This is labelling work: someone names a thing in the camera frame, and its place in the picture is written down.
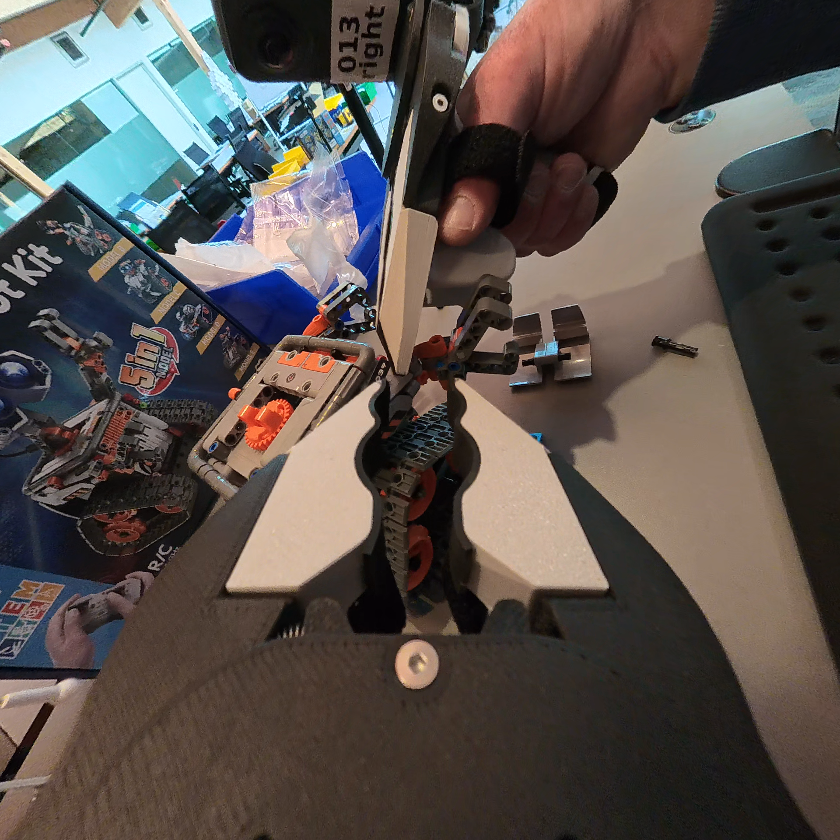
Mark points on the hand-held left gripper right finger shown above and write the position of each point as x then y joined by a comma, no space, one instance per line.
531,525

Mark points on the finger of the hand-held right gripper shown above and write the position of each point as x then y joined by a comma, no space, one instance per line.
410,282

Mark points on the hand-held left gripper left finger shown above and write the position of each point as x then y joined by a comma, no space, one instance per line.
302,525

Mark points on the grey orange tracked toy robot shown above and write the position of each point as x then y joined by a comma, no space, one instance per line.
308,377

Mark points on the person's right hand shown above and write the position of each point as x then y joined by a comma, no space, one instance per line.
590,79

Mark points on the clear plastic bags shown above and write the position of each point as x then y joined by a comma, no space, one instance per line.
315,197

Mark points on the blue plastic bin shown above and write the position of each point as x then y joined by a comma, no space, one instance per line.
275,308

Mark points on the grey toy plate assembly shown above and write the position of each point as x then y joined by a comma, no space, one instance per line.
564,325

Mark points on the white tissue paper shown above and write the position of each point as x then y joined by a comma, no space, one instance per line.
216,259

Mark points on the black toy axle pin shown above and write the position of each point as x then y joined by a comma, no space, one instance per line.
673,344

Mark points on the blue robot kit box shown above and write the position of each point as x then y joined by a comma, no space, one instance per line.
98,394

